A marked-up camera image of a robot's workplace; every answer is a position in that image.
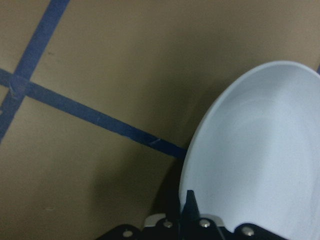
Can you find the blue plate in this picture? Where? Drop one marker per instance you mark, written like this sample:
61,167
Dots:
255,156

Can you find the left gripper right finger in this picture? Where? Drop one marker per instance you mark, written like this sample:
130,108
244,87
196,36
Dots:
195,227

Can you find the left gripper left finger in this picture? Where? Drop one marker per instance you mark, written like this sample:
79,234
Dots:
159,226

